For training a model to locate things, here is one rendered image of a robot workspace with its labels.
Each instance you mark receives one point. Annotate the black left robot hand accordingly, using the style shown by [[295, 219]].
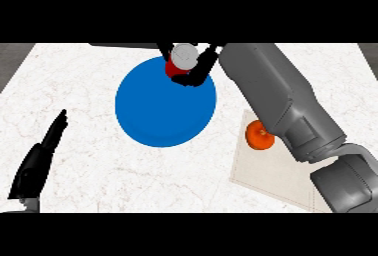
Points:
[[36, 163]]

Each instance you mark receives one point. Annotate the red can with grey lid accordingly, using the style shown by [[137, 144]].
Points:
[[181, 60]]

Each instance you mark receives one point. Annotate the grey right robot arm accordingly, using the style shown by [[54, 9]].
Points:
[[290, 113]]

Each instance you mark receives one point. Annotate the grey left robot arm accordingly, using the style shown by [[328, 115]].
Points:
[[24, 206]]

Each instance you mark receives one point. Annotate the blue round plate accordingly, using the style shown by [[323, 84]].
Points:
[[165, 106]]

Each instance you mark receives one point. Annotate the beige placemat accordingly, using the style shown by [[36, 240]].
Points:
[[271, 173]]

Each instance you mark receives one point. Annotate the orange round fruit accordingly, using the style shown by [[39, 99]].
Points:
[[259, 136]]

